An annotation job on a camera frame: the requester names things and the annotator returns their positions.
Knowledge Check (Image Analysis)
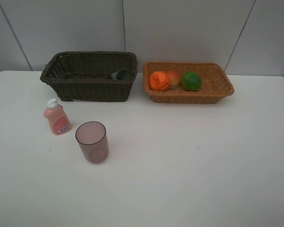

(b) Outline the dark brown wicker basket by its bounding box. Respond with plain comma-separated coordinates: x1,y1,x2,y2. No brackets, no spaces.
40,51,138,102

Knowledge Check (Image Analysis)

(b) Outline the green lime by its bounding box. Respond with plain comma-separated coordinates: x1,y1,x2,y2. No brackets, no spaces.
181,71,202,92

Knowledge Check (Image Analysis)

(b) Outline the pink bottle white cap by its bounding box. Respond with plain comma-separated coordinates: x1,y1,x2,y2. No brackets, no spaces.
44,98,71,135

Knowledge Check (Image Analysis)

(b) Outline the grey green object in basket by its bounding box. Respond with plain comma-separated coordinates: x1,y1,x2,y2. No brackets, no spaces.
111,69,133,80

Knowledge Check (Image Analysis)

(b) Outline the red yellow peach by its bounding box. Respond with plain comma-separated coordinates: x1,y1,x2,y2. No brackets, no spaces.
166,70,180,89

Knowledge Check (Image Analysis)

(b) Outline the orange tangerine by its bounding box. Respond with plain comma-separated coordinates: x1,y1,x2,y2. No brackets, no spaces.
149,71,170,91

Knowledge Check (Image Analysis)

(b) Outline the light orange wicker basket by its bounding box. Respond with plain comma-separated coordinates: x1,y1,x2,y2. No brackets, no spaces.
143,61,234,104

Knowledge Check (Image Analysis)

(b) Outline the translucent purple plastic cup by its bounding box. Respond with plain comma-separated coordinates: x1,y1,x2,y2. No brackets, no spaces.
75,121,109,164

